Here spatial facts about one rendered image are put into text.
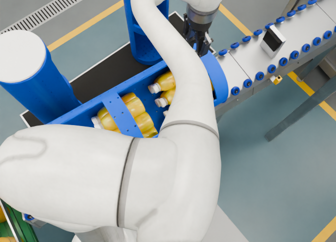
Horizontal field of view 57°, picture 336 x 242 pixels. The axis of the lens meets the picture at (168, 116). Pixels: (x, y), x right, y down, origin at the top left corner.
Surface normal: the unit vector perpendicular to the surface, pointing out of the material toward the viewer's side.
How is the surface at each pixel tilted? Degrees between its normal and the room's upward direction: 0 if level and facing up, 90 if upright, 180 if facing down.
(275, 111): 0
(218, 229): 0
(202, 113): 33
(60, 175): 12
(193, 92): 25
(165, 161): 19
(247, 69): 0
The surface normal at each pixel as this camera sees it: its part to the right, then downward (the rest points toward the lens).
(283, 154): 0.03, -0.34
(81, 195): -0.02, 0.13
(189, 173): 0.11, -0.55
